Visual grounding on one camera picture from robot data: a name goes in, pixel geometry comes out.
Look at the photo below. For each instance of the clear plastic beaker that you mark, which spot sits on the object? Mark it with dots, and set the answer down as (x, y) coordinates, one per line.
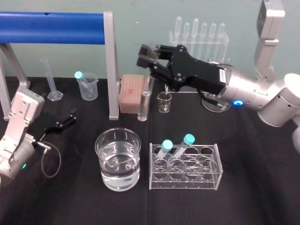
(90, 92)

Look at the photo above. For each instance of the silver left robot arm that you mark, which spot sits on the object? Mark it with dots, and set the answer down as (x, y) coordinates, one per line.
(18, 131)

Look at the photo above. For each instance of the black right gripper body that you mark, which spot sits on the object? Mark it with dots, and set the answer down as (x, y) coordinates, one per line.
(199, 73)

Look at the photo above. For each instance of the teal capped plastic tube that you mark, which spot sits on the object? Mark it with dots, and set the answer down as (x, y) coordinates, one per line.
(79, 75)
(189, 139)
(167, 145)

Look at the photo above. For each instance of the clear plastic graduated cylinder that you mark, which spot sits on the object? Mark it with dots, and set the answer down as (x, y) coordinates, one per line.
(50, 79)

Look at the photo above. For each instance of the grey metal frame leg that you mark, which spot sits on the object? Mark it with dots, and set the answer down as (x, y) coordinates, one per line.
(16, 68)

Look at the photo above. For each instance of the large glass beaker with water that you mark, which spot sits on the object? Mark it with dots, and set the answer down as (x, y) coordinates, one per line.
(118, 164)

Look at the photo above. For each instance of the clear glass cylinder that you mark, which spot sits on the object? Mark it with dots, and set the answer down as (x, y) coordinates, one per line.
(143, 107)

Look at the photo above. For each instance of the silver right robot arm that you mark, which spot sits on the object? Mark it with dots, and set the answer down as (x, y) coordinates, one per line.
(262, 96)

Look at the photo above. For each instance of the small glass beaker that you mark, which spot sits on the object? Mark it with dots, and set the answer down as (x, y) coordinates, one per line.
(164, 104)

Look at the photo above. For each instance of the clear acrylic pipette rack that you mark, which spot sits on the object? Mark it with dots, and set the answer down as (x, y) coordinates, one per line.
(223, 43)

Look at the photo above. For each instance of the grey metal frame post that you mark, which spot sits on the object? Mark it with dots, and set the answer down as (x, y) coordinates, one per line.
(112, 70)

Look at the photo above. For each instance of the clear glass test tube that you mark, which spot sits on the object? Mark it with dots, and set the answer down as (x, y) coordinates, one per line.
(155, 50)

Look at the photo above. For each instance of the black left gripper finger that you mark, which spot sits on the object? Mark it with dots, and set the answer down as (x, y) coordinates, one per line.
(70, 114)
(69, 123)

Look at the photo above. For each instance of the black table cloth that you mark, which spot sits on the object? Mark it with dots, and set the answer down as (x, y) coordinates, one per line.
(246, 175)

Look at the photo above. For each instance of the clear acrylic test tube rack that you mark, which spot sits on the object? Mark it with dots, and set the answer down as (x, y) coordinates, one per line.
(206, 178)

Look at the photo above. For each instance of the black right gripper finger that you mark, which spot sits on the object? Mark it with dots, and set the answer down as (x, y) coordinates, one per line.
(146, 50)
(143, 62)

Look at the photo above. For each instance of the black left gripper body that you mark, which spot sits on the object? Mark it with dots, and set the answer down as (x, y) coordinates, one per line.
(45, 124)

